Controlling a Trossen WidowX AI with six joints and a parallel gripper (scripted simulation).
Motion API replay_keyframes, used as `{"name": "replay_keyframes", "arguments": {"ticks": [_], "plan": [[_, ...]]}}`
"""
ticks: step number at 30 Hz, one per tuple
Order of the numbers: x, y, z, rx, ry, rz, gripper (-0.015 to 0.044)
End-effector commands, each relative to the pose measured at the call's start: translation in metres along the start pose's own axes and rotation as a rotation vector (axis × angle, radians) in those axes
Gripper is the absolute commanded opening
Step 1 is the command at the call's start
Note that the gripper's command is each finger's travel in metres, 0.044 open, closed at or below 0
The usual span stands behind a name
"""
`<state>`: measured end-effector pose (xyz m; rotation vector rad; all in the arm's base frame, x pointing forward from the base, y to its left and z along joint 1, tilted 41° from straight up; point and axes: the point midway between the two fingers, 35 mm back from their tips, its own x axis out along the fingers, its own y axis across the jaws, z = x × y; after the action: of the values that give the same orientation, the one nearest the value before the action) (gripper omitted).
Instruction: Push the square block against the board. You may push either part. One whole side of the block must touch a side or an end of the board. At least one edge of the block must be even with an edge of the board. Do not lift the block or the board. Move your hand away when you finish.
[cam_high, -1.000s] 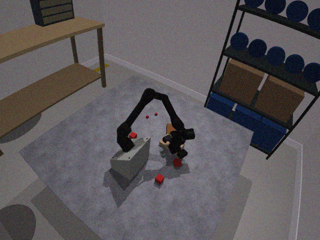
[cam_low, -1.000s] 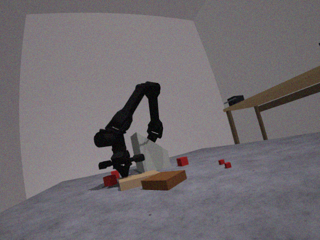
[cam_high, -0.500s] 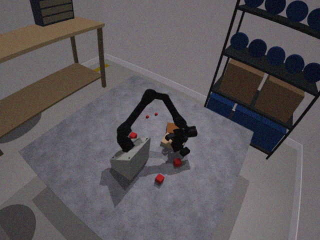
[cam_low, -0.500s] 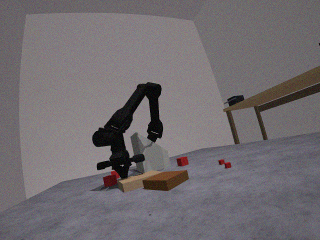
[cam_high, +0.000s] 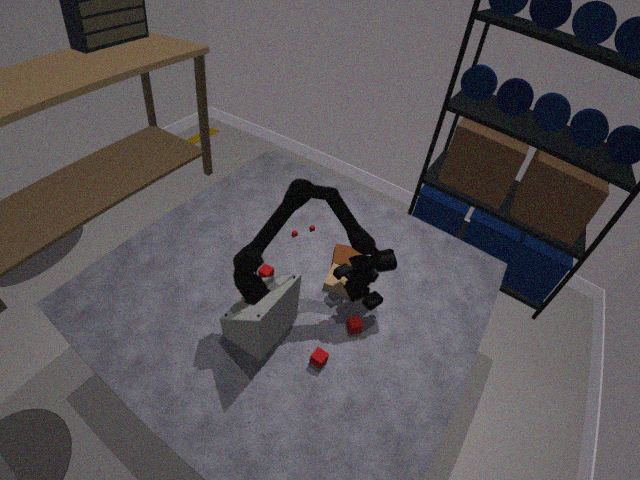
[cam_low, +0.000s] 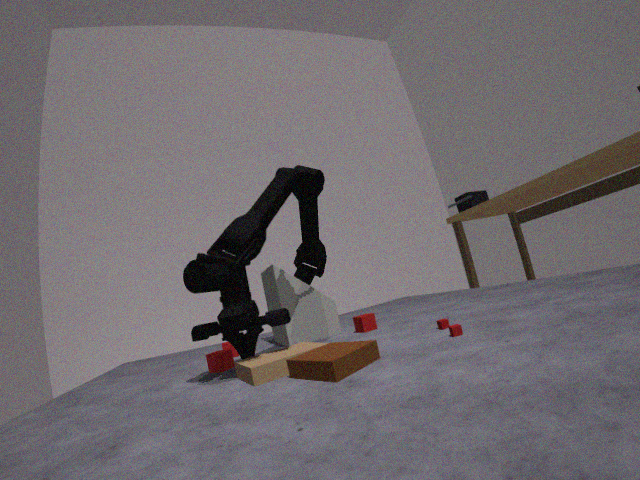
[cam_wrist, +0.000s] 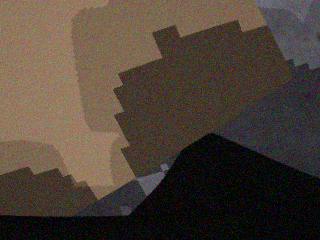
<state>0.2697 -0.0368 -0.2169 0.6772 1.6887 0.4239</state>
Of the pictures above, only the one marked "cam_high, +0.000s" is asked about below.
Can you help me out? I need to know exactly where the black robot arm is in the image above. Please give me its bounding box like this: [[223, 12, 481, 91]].
[[233, 179, 397, 305]]

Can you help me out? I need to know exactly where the brown square block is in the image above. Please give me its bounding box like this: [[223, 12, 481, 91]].
[[332, 244, 361, 269]]

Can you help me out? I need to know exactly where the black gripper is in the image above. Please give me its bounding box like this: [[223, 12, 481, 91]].
[[333, 263, 383, 311]]

